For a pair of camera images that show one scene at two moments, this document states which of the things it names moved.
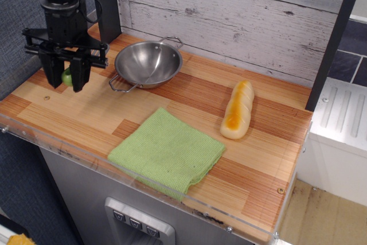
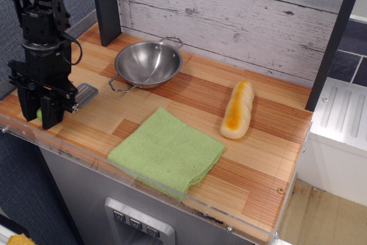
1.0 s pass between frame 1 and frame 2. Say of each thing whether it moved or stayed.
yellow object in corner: stayed
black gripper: moved
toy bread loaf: stayed
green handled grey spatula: moved
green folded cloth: stayed
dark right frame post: stayed
